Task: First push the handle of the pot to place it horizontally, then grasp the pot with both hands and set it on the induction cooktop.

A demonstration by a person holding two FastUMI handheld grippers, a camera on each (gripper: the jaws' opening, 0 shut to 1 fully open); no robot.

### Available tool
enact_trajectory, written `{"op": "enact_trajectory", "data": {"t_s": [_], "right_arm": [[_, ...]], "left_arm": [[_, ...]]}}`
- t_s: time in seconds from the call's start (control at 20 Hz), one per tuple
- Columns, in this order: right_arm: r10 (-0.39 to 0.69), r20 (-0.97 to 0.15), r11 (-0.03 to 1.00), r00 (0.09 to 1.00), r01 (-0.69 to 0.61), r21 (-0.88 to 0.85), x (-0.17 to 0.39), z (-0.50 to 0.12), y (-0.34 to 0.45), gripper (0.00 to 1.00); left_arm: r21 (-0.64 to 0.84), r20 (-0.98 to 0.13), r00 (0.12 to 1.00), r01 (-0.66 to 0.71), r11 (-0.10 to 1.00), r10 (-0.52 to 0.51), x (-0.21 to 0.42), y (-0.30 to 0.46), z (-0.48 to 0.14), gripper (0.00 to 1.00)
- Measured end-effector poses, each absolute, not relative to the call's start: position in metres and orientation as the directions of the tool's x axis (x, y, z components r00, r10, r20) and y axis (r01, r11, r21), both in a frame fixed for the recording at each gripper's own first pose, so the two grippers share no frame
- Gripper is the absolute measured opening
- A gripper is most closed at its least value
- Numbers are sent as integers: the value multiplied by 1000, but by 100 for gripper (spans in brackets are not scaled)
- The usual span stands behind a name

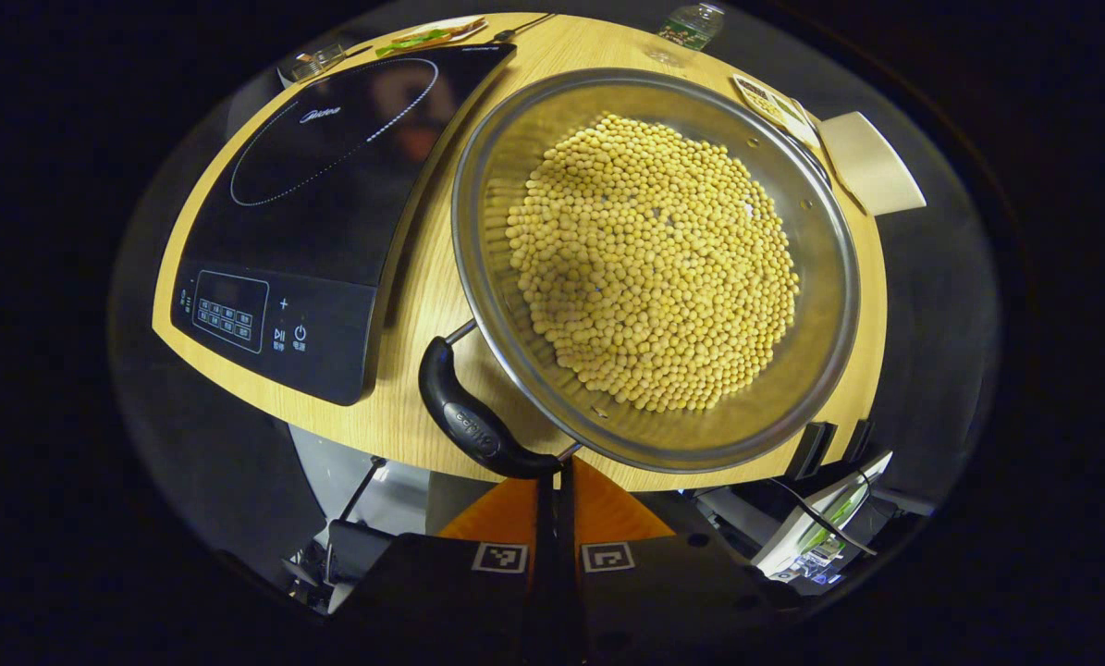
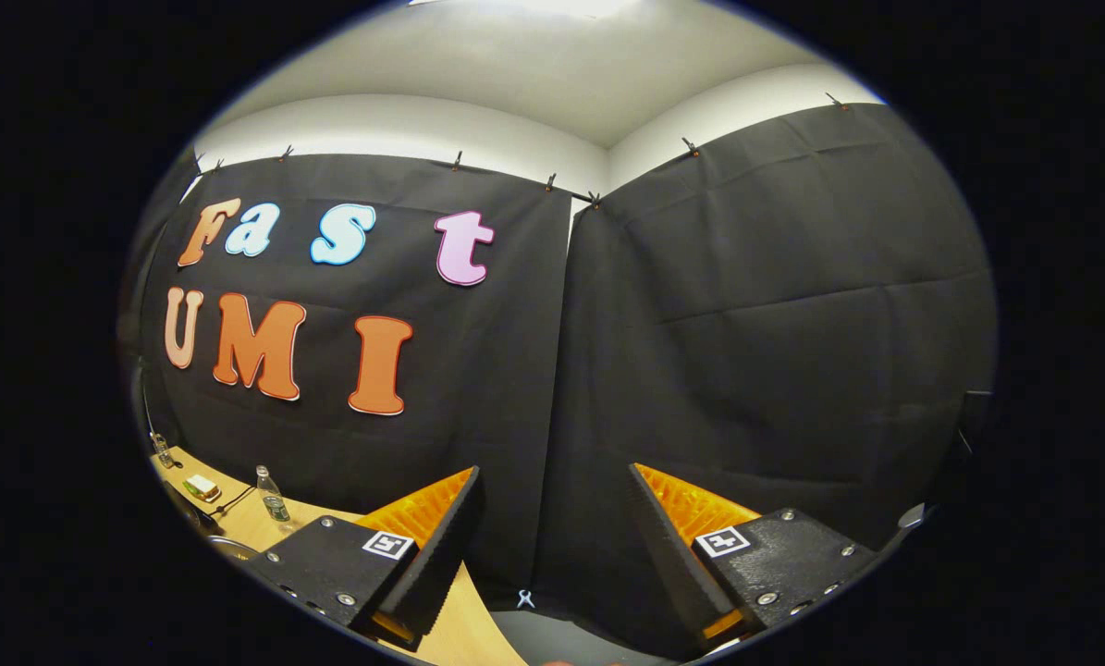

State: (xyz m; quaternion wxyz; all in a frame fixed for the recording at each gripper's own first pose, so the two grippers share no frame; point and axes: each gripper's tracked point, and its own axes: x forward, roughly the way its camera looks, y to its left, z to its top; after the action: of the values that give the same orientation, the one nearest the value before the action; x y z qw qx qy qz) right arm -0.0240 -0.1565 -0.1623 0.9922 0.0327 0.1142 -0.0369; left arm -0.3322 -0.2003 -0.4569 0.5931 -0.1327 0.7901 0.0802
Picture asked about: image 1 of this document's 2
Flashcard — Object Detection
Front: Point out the white and green device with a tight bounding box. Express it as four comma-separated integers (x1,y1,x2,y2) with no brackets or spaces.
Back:
751,450,895,586

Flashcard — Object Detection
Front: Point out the clear plastic water bottle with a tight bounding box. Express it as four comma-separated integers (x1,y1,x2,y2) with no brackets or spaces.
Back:
645,2,727,66

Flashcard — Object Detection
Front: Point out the sandwich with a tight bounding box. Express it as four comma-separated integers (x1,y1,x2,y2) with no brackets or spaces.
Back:
374,18,488,58

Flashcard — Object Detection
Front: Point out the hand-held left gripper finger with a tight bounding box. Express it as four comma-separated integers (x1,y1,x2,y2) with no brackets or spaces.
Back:
558,458,803,666
344,474,559,666

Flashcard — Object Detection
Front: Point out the black table bracket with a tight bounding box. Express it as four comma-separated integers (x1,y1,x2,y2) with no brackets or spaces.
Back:
788,421,836,482
843,418,877,463

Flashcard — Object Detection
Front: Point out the black induction cooktop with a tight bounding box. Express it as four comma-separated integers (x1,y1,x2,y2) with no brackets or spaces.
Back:
170,42,518,408

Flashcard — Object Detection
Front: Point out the white toaster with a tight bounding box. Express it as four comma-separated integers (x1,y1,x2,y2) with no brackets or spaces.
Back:
818,111,927,217

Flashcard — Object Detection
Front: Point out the wire mesh holder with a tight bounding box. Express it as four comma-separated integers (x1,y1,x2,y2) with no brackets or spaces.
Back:
277,42,348,86

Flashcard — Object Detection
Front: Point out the steel pot with black handle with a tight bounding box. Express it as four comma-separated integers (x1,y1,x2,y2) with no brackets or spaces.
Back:
418,67,863,480

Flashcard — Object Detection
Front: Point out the large pile of soybeans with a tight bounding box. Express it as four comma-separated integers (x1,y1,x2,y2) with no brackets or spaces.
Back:
504,113,801,413

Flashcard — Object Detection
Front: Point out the black power cable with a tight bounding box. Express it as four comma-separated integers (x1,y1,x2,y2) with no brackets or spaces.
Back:
492,11,558,43

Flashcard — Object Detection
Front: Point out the white divided plate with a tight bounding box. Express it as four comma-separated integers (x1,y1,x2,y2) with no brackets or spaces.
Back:
732,74,823,149

